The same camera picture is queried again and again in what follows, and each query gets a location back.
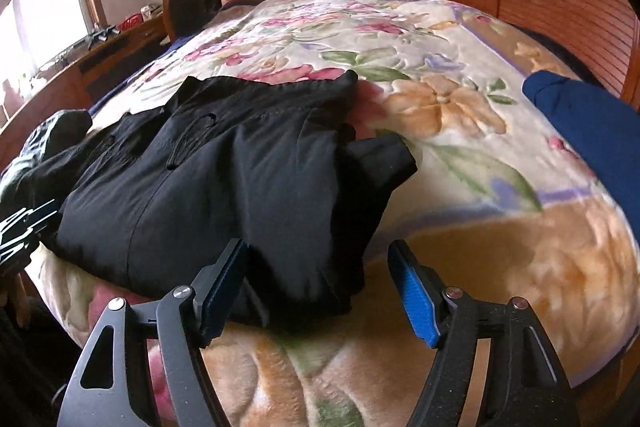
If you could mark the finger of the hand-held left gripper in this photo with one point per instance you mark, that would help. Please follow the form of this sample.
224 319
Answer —
42 213

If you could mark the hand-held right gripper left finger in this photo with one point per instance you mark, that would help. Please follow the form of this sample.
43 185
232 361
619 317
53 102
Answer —
222 292

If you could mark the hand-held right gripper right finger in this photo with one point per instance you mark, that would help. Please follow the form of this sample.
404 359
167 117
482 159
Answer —
417 297

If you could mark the black shirt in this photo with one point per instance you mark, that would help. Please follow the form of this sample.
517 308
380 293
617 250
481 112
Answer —
210 187

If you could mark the person's left hand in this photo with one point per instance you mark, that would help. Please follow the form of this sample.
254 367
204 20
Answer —
17 302

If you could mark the dark grey jacket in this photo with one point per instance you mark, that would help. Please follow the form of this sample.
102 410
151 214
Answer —
45 142

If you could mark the wooden desk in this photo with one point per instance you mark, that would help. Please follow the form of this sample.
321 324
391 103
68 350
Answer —
65 82

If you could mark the floral blanket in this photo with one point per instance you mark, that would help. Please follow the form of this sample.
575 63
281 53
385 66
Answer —
450 167

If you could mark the black device on desk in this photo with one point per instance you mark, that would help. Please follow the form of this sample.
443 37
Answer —
102 33

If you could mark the window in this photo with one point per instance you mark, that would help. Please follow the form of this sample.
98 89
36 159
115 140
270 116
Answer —
45 17

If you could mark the red basket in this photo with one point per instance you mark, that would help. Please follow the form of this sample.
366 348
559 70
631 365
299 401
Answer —
131 21

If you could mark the blue cloth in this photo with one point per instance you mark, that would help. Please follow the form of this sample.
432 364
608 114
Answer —
590 142

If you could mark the black bag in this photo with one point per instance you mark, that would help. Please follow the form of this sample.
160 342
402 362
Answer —
197 4

